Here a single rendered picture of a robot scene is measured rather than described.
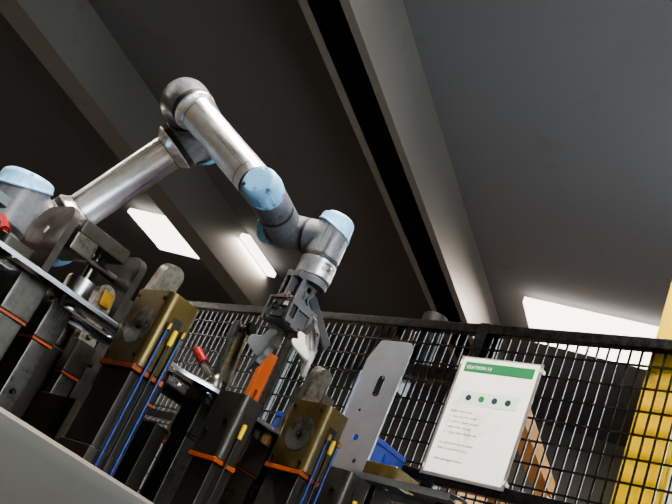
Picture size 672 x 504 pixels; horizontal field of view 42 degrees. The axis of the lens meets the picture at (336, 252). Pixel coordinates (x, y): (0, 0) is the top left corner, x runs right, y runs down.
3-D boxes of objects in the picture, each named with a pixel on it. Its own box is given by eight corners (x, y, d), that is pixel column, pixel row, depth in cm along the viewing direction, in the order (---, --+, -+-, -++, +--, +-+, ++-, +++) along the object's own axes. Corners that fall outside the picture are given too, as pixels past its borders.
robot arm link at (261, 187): (178, 46, 193) (293, 174, 166) (197, 80, 202) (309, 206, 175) (135, 76, 191) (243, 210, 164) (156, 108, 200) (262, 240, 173)
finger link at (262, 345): (229, 348, 172) (263, 317, 171) (248, 362, 175) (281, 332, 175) (233, 358, 169) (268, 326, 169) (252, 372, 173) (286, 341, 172)
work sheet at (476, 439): (502, 491, 187) (544, 364, 200) (418, 472, 203) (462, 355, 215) (506, 495, 189) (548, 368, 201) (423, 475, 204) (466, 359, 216)
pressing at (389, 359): (355, 491, 174) (414, 342, 188) (313, 480, 182) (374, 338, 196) (356, 492, 175) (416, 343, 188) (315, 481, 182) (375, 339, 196)
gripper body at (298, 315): (257, 320, 169) (282, 267, 174) (283, 341, 174) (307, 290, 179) (284, 322, 164) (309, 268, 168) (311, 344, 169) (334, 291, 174)
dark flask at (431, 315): (417, 369, 230) (440, 310, 237) (395, 366, 235) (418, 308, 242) (431, 382, 234) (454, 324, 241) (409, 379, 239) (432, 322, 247)
